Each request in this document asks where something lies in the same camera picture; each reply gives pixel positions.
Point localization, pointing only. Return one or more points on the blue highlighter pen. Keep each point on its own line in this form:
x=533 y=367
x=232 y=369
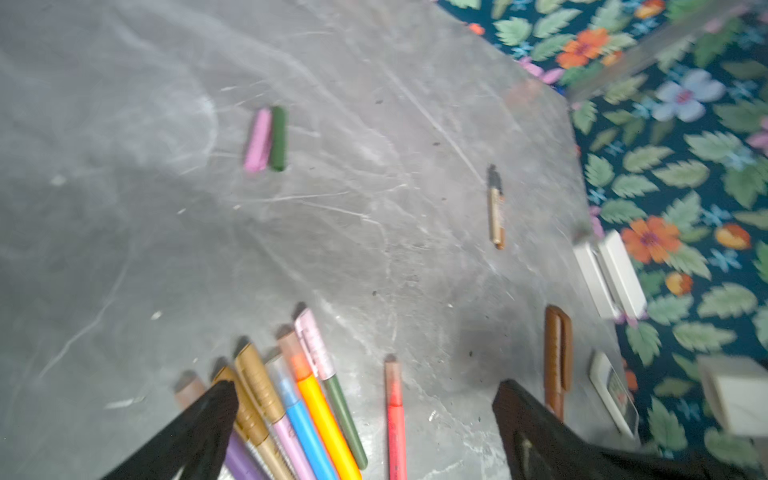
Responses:
x=313 y=447

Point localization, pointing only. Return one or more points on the green pen pink cap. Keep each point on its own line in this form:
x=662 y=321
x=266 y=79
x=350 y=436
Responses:
x=321 y=362

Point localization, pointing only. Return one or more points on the white rectangular box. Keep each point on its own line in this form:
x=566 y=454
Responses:
x=611 y=279

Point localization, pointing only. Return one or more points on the tan pen gold cap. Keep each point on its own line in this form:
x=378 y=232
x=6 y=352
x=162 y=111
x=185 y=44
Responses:
x=253 y=429

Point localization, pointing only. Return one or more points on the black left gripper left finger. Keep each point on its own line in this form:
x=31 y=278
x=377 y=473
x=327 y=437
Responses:
x=192 y=446

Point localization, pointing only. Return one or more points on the beige pen body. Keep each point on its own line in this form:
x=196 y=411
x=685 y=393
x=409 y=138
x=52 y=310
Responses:
x=495 y=203

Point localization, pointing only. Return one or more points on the red highlighter pen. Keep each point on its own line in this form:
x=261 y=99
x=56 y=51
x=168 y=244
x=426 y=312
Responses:
x=397 y=455

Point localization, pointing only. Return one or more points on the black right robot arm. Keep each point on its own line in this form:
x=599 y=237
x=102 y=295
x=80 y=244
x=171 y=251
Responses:
x=735 y=388

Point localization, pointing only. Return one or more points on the pink pen gold cap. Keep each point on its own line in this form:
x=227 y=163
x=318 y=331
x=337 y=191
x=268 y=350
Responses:
x=254 y=375

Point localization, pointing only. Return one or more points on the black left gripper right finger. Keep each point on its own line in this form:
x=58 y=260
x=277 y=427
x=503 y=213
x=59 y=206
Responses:
x=538 y=445

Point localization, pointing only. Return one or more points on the white remote control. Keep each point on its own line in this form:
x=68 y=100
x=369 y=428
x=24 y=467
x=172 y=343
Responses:
x=614 y=394

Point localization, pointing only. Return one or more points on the purple highlighter pen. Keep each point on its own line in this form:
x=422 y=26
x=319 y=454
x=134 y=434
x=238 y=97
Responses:
x=239 y=462

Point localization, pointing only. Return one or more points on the brown pen brown cap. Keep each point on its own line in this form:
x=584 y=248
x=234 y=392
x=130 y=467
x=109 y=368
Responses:
x=558 y=358

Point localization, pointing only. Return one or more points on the orange highlighter pen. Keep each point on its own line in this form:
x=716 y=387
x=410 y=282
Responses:
x=324 y=422

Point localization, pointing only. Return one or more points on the aluminium frame post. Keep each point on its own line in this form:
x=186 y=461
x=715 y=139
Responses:
x=645 y=52

